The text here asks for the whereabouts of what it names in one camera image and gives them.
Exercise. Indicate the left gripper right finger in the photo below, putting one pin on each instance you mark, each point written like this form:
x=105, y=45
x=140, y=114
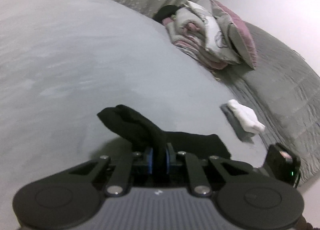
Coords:
x=190, y=170

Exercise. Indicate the white folded garment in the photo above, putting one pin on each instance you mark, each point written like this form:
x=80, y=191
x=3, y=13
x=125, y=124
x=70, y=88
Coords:
x=246, y=116

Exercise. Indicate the grey quilted bedspread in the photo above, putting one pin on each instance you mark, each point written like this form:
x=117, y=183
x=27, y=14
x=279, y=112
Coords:
x=283, y=91

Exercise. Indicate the grey folded garment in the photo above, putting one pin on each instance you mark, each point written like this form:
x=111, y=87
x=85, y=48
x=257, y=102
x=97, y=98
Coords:
x=234, y=122

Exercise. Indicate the grey bed sheet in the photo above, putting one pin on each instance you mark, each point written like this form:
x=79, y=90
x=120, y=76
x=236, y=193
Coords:
x=63, y=61

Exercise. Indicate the black item behind duvet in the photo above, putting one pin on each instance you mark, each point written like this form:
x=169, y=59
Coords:
x=165, y=12

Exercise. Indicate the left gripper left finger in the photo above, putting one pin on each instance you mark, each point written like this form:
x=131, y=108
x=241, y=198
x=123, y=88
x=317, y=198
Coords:
x=130, y=170

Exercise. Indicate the black t-shirt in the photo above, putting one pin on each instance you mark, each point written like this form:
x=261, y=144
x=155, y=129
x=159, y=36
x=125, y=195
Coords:
x=144, y=134

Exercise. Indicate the folded floral duvet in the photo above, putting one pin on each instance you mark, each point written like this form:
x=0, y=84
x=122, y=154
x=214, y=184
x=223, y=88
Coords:
x=195, y=32

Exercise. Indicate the pink grey pillow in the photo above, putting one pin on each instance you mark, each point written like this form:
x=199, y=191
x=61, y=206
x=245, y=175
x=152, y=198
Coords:
x=236, y=33

